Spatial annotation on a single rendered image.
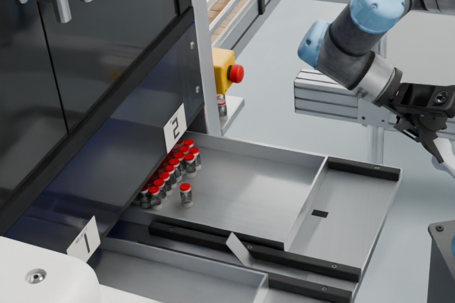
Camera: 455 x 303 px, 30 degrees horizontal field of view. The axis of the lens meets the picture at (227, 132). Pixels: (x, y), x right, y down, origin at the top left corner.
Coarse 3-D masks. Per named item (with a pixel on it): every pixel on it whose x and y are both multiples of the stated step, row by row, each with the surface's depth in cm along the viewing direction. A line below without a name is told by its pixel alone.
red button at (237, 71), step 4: (236, 64) 179; (232, 68) 178; (236, 68) 178; (240, 68) 178; (232, 72) 178; (236, 72) 178; (240, 72) 178; (232, 76) 178; (236, 76) 178; (240, 76) 179; (232, 80) 179; (236, 80) 179; (240, 80) 179
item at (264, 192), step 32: (224, 160) 174; (256, 160) 173; (288, 160) 171; (320, 160) 168; (192, 192) 167; (224, 192) 166; (256, 192) 165; (288, 192) 164; (192, 224) 155; (224, 224) 158; (256, 224) 158; (288, 224) 157
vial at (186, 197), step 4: (180, 192) 162; (184, 192) 161; (188, 192) 161; (184, 196) 161; (188, 196) 161; (184, 200) 162; (188, 200) 162; (192, 200) 163; (184, 204) 162; (188, 204) 162; (192, 204) 163
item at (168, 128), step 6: (180, 108) 161; (174, 114) 159; (180, 114) 162; (180, 120) 162; (168, 126) 158; (174, 126) 160; (180, 126) 163; (168, 132) 158; (180, 132) 163; (168, 138) 158; (168, 144) 159; (174, 144) 161; (168, 150) 159
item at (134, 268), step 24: (120, 240) 152; (96, 264) 152; (120, 264) 152; (144, 264) 151; (168, 264) 151; (192, 264) 148; (216, 264) 145; (120, 288) 147; (144, 288) 146; (168, 288) 146; (192, 288) 145; (216, 288) 145; (240, 288) 145; (264, 288) 142
